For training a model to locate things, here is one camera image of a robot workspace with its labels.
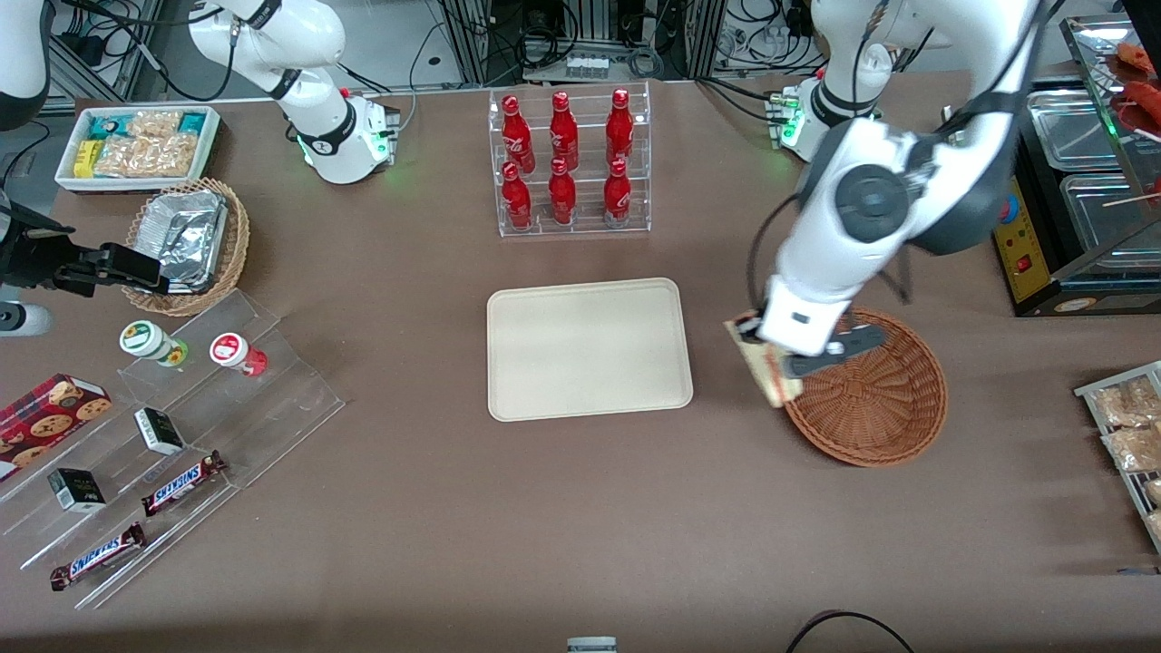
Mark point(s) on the clear acrylic stepped stand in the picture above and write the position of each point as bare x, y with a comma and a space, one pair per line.
272, 408

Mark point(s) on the red cookie box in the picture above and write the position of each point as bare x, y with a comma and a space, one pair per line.
45, 422

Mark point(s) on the small black box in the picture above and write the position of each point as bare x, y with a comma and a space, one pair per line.
160, 431
76, 490

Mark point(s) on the red sausage skewers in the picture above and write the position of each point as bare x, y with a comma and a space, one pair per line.
1138, 95

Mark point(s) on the white power strip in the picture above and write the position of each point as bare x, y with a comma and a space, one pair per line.
587, 67

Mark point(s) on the steel food pan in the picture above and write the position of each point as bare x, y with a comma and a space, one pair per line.
1075, 131
1107, 227

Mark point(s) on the large clear nut bag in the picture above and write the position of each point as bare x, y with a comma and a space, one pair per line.
145, 156

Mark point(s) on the small clear nut bag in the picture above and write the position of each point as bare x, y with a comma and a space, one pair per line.
154, 124

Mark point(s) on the light wicker basket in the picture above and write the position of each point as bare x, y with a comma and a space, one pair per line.
238, 245

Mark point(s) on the aluminium foil container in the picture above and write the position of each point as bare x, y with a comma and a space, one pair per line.
186, 231

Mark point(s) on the brown round wicker basket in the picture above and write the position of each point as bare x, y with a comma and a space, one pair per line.
871, 417

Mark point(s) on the brown Snickers bar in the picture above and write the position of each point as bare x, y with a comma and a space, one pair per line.
181, 483
98, 556

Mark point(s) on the clear acrylic bottle rack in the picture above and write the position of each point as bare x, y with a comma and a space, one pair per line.
585, 227

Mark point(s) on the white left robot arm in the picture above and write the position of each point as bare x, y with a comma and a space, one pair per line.
816, 272

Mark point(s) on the red lid cup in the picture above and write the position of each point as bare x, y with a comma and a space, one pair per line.
231, 351

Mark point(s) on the yellow snack packet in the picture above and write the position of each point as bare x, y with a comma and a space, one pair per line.
85, 159

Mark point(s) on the clear bag of pastry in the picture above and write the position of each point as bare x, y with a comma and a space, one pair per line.
1129, 404
1134, 449

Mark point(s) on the green lid cup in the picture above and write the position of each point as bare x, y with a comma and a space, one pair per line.
145, 340

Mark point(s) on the teal snack packet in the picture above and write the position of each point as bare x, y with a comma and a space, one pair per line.
107, 127
193, 122

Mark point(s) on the beige plastic tray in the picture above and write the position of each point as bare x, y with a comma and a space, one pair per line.
590, 349

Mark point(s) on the white rectangular snack bin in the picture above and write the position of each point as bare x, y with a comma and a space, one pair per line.
213, 136

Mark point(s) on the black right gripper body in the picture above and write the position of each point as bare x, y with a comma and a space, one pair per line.
34, 257

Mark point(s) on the small grey device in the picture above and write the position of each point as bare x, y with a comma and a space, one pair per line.
591, 645

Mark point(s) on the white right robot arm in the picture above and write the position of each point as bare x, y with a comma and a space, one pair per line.
317, 136

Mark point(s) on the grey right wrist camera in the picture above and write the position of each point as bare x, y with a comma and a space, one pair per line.
27, 320

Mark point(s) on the triangular sandwich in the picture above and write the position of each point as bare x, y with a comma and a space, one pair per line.
760, 363

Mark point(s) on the black food warmer cabinet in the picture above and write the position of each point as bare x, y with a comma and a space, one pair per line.
1025, 263

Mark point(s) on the red cola bottle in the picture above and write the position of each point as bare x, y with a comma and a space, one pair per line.
619, 127
617, 195
515, 131
563, 131
561, 195
516, 199

